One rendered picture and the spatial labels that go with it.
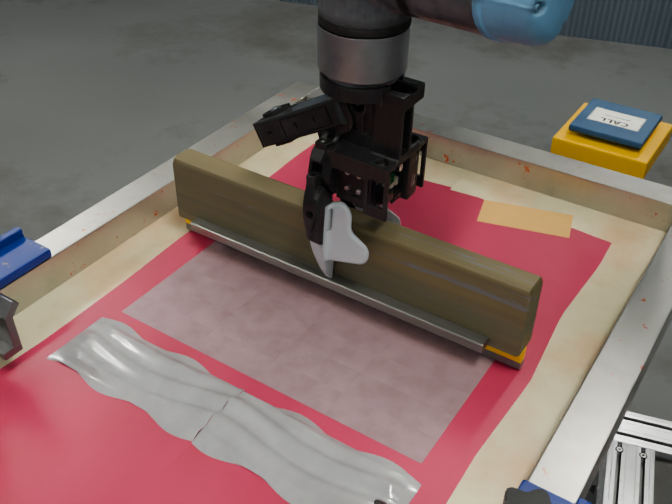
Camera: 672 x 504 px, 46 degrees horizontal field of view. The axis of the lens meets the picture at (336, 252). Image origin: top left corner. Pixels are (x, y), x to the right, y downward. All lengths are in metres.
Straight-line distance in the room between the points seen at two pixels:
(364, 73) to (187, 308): 0.31
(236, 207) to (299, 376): 0.20
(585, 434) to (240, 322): 0.34
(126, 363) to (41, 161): 2.40
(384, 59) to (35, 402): 0.42
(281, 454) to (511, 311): 0.23
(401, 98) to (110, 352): 0.35
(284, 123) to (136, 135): 2.49
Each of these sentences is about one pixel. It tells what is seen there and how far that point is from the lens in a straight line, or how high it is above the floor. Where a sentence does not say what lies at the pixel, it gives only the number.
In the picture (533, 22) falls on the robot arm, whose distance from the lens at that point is 0.56.
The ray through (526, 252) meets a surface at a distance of 0.90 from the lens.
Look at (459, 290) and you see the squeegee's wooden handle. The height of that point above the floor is 1.03.
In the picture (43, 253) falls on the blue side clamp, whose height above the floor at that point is 1.00.
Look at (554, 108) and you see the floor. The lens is 3.43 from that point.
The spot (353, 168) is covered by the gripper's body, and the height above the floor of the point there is 1.13.
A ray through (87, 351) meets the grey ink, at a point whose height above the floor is 0.96.
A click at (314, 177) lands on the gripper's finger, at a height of 1.11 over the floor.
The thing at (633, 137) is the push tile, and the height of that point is 0.97.
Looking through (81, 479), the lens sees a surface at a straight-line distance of 0.69.
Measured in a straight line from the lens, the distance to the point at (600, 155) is 1.12.
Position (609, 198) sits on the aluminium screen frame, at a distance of 0.98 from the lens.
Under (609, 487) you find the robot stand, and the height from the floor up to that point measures 0.23.
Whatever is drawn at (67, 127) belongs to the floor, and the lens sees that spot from 3.34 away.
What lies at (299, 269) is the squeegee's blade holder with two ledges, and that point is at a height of 0.99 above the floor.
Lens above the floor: 1.47
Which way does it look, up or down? 37 degrees down
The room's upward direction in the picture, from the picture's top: straight up
